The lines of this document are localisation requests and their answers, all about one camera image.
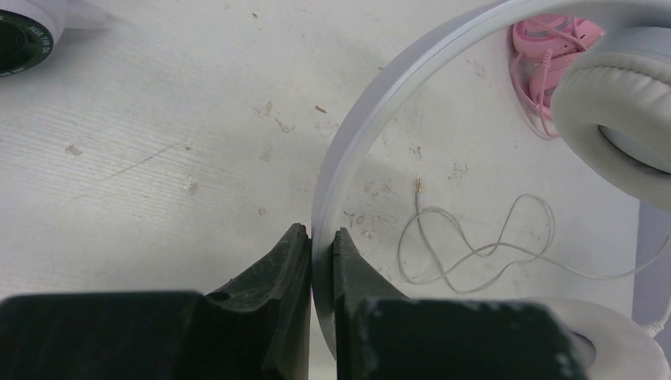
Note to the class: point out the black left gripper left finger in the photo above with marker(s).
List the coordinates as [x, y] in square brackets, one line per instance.
[256, 326]

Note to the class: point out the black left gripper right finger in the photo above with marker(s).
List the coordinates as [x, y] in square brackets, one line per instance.
[383, 334]

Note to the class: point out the pink headphones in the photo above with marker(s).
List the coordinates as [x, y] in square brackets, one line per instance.
[545, 47]

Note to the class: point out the black white headphones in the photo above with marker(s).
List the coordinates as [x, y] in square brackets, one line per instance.
[30, 29]

